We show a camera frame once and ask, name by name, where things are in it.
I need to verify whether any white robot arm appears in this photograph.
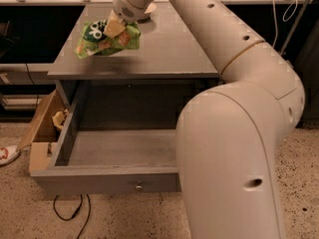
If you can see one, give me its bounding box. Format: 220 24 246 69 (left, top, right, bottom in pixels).
113 0 305 239

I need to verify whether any white red shoe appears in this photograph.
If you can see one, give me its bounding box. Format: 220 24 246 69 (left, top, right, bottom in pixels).
0 145 20 166

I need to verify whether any grey wall ledge rail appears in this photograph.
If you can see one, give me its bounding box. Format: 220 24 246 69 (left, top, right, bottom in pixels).
0 63 55 86

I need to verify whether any brown cardboard box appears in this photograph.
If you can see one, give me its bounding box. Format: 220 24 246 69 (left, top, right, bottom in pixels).
17 90 68 173

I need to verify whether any white hanging cable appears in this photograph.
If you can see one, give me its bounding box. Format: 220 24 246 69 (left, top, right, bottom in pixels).
267 0 299 50

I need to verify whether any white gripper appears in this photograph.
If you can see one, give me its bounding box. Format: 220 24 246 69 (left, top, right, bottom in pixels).
104 0 154 39

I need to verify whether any grey open top drawer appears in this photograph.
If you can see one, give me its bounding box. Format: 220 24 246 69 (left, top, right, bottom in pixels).
31 82 179 195

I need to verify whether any grey cabinet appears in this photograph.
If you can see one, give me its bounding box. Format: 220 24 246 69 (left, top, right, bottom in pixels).
48 2 219 130

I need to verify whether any green rice chip bag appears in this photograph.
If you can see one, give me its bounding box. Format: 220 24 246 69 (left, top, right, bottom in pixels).
75 20 141 59

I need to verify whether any white paper bowl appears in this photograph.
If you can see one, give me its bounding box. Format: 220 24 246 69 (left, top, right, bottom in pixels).
139 2 157 21

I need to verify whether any crumpled yellow paper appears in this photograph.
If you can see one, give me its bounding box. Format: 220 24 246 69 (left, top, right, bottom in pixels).
52 110 69 131

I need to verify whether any metal drawer knob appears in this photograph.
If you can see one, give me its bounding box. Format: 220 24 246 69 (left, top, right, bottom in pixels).
135 181 144 192

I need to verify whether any black floor cable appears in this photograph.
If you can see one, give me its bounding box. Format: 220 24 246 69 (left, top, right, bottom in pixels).
53 193 92 239

